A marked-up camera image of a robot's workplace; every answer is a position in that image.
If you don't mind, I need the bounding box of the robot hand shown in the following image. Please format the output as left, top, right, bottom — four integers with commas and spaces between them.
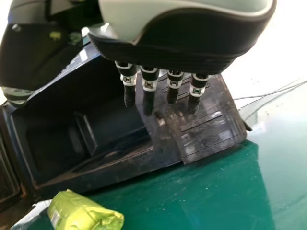
0, 0, 277, 116

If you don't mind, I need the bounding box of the black oven with glass door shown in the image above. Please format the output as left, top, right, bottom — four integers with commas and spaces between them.
0, 39, 253, 208

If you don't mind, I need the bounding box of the yellow-green biscuit packet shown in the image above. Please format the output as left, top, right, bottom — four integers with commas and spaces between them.
47, 189, 125, 230

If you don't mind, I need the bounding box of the thin grey cable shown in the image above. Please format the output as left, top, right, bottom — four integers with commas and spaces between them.
233, 80, 307, 102

